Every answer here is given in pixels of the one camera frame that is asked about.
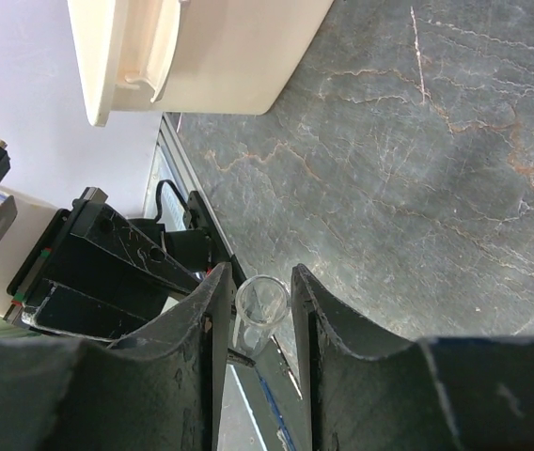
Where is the clear glass rod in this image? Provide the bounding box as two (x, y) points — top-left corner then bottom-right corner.
(232, 274), (291, 360)

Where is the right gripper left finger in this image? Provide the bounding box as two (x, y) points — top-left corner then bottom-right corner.
(0, 263), (232, 450)

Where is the white plastic tub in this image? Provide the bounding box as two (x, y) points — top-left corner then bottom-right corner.
(68, 0), (332, 127)

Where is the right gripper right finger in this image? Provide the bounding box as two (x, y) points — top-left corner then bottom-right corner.
(291, 265), (534, 450)

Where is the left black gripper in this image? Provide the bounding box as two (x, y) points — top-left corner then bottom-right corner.
(7, 187), (199, 341)

